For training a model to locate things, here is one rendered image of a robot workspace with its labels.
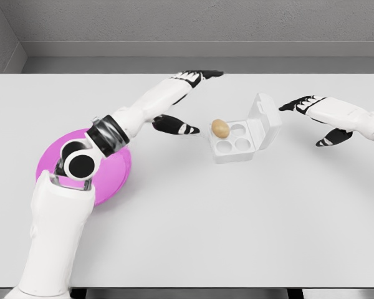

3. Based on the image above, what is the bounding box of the brown egg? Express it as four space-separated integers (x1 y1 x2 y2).
211 118 230 138

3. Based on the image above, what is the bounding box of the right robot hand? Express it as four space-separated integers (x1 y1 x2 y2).
278 95 363 148

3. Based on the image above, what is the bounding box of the pink round plate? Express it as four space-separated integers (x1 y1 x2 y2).
36 129 133 206

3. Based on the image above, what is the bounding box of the white egg box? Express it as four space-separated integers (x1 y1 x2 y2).
207 92 282 165

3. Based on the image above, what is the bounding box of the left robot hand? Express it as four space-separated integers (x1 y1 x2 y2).
139 70 225 136

